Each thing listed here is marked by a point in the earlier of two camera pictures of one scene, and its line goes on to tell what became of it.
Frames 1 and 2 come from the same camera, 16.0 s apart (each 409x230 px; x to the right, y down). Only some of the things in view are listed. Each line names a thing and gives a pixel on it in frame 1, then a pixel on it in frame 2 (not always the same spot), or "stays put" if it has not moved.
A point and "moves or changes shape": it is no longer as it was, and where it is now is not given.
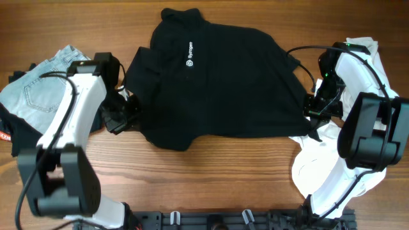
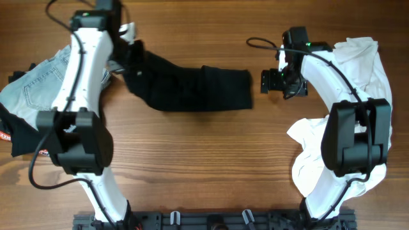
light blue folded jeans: (35, 98) stays put
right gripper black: (317, 115) → (270, 80)
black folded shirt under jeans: (23, 135) stays put
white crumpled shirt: (315, 153) stays put
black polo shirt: (202, 80) moves or changes shape
